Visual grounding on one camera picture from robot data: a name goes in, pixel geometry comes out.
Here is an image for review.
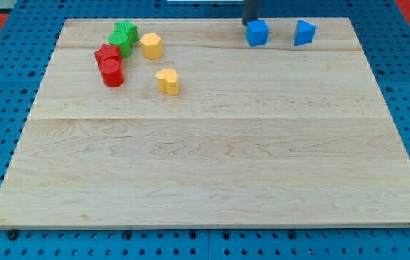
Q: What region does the blue triangle block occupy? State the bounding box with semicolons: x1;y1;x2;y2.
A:
294;19;317;46

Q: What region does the green star block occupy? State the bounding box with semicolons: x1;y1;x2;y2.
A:
114;19;139;46

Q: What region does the yellow hexagon block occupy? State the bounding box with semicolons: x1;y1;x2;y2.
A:
140;33;163;60

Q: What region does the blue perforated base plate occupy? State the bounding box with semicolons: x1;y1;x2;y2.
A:
0;1;410;259

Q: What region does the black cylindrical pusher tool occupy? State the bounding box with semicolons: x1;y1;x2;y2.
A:
242;0;262;26

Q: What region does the yellow heart block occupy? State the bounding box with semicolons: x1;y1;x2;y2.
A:
156;68;179;96

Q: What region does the wooden board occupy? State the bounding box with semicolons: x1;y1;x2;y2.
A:
0;18;410;230

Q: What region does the red cylinder block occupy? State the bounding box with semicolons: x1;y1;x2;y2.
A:
99;58;124;87

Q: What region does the blue cube block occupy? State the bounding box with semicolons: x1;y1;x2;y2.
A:
246;19;269;47

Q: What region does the red star block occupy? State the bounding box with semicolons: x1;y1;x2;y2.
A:
94;44;122;65

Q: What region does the green cylinder block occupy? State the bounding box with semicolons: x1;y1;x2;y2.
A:
108;32;132;59

